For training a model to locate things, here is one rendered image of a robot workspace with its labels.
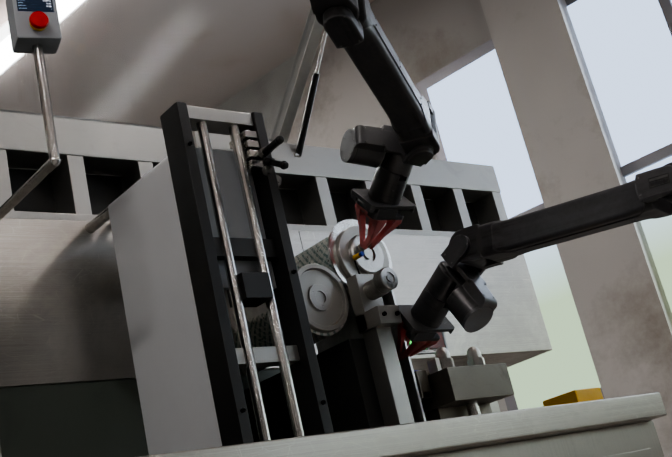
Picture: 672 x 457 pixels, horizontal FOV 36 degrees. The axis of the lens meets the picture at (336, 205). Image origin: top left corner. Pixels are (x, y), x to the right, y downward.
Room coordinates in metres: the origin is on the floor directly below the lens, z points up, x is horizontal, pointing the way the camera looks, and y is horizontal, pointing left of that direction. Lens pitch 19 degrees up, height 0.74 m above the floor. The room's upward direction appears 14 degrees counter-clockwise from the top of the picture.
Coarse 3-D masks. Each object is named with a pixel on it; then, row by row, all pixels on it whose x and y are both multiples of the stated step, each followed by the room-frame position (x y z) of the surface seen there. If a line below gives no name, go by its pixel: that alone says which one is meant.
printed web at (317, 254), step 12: (324, 240) 1.80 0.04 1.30; (312, 252) 1.81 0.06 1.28; (324, 252) 1.78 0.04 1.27; (300, 264) 1.84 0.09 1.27; (324, 264) 1.78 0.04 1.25; (228, 300) 1.80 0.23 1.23; (228, 312) 1.80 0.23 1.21; (252, 312) 1.75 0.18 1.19; (264, 312) 1.73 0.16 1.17; (252, 324) 1.76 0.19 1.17; (264, 324) 1.74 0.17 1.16; (252, 336) 1.77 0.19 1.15; (264, 336) 1.76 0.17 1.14; (312, 336) 1.72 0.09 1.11; (324, 336) 1.73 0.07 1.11; (240, 372) 1.87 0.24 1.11
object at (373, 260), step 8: (352, 240) 1.77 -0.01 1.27; (352, 248) 1.77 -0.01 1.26; (368, 248) 1.79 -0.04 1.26; (376, 248) 1.81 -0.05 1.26; (352, 256) 1.77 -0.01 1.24; (368, 256) 1.79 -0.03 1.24; (376, 256) 1.80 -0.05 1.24; (360, 264) 1.77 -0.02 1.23; (368, 264) 1.79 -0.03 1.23; (376, 264) 1.80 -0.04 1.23; (360, 272) 1.79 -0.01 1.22; (368, 272) 1.78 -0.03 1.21
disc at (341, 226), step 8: (336, 224) 1.78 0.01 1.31; (344, 224) 1.79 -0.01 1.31; (352, 224) 1.80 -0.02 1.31; (336, 232) 1.77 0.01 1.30; (328, 240) 1.76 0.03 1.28; (336, 240) 1.77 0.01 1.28; (328, 248) 1.76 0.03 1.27; (336, 256) 1.76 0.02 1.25; (336, 264) 1.76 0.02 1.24; (336, 272) 1.76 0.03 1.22; (344, 280) 1.77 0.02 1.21
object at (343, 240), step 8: (344, 232) 1.77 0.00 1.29; (352, 232) 1.79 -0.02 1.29; (344, 240) 1.77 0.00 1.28; (336, 248) 1.77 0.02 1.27; (344, 248) 1.77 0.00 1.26; (384, 248) 1.83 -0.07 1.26; (344, 256) 1.76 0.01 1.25; (384, 256) 1.83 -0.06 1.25; (344, 264) 1.76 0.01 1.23; (352, 264) 1.77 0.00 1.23; (384, 264) 1.83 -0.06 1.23; (344, 272) 1.77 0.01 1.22; (352, 272) 1.77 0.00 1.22
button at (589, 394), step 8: (568, 392) 1.71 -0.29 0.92; (576, 392) 1.70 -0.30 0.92; (584, 392) 1.71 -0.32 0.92; (592, 392) 1.73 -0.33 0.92; (600, 392) 1.74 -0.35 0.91; (552, 400) 1.73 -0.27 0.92; (560, 400) 1.72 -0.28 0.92; (568, 400) 1.71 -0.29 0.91; (576, 400) 1.70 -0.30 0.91; (584, 400) 1.71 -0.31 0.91
